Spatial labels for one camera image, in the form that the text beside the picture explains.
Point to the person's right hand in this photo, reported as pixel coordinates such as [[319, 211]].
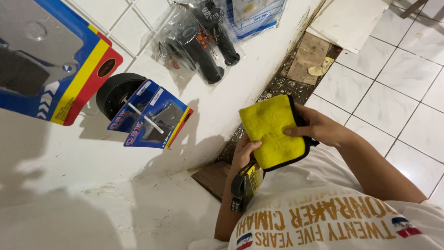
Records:
[[321, 128]]

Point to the person's left hand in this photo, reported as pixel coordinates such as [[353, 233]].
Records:
[[241, 154]]

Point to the black yellow packaged item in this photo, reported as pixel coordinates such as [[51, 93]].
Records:
[[244, 187]]

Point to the yellow microfiber cloth black edge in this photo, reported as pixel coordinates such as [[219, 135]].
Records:
[[269, 133]]

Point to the brown wooden plank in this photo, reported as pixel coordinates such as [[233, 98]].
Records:
[[213, 179]]

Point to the crumpled yellow scrap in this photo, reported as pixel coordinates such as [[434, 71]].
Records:
[[321, 68]]

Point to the brown cardboard piece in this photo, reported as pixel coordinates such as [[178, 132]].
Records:
[[307, 57]]

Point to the small blue brake pad pack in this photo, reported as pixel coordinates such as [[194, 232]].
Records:
[[126, 119], [166, 118]]

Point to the person's white printed shirt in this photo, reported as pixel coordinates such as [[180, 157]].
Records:
[[329, 215]]

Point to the white peg hook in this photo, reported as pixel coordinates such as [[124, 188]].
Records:
[[152, 123]]

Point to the white flat board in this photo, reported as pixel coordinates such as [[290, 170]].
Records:
[[347, 22]]

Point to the clear packet with blue print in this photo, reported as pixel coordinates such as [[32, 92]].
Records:
[[255, 19]]

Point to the black rubber roller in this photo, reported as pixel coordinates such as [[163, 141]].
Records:
[[112, 92]]

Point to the clear plastic bag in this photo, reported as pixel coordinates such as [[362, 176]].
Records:
[[166, 31]]

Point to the grey wooden leg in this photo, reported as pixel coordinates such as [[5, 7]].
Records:
[[413, 8]]

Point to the large blue brake pad pack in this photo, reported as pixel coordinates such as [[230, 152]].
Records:
[[45, 59]]

